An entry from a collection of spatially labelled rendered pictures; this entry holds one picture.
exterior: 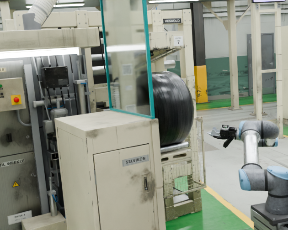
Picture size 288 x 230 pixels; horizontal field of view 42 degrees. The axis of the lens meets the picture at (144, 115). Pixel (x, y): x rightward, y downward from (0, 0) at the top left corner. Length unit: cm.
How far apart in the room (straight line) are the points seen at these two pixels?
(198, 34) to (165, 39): 895
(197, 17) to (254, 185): 1026
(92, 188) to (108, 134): 27
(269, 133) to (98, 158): 111
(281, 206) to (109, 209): 89
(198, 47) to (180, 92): 939
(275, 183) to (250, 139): 36
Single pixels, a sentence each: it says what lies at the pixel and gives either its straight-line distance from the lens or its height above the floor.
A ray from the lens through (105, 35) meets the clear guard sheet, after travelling 236.
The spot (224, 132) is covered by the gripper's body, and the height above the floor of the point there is 102.
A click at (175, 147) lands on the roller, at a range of 282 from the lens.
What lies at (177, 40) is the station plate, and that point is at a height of 170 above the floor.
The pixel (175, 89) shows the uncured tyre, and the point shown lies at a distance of 267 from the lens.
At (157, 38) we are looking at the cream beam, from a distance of 309.
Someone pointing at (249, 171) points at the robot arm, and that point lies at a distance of 211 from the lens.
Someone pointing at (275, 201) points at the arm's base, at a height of 78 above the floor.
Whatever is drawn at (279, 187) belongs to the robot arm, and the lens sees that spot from 210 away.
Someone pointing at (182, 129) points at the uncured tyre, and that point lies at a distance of 271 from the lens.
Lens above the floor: 158
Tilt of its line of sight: 9 degrees down
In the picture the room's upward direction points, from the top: 4 degrees counter-clockwise
